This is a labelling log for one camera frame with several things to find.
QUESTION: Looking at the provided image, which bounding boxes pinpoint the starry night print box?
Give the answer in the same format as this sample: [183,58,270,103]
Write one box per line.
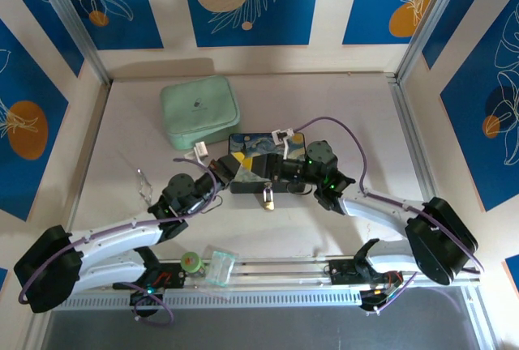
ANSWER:
[227,131,308,196]

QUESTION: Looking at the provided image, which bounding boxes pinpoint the brass padlock with silver shackle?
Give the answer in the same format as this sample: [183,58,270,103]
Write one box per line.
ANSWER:
[260,182,277,211]

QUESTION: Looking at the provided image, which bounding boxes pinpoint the clear plastic holder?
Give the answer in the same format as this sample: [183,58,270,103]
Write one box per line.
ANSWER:
[135,167,156,206]

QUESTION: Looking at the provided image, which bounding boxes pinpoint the mint green zipper pouch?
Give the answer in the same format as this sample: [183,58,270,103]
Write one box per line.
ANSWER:
[159,75,241,152]

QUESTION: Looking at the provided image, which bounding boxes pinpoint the green tape roll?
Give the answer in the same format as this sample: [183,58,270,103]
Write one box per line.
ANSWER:
[180,251,207,279]

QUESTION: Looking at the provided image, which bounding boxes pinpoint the clear plastic box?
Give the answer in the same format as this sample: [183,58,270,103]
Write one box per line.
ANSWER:
[204,249,239,287]

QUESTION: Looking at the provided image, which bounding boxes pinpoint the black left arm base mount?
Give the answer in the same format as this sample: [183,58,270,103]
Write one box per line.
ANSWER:
[112,259,187,309]

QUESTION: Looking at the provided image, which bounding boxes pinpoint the aluminium side rail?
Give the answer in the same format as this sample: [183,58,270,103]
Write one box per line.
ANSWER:
[387,74,439,205]
[64,80,113,229]

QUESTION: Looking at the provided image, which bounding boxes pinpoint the aluminium table edge rail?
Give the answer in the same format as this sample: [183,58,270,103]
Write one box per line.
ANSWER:
[156,255,482,288]

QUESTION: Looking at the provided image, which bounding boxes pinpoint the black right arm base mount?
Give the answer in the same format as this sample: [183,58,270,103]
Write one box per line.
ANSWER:
[328,258,406,317]

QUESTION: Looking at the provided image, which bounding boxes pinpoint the perforated grey cable duct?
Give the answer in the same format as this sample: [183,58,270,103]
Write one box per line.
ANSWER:
[51,288,363,311]

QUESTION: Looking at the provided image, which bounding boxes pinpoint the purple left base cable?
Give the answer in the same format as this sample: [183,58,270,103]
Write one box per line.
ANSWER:
[113,280,175,327]

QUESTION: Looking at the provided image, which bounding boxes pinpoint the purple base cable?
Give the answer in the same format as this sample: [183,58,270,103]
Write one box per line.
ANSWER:
[364,271,418,318]
[113,280,175,327]

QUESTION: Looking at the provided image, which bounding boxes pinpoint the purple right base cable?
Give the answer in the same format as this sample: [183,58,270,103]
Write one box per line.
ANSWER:
[364,271,418,318]

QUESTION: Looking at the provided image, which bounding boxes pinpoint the aluminium frame post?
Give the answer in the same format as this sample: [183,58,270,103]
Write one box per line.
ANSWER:
[393,0,474,86]
[28,0,114,86]

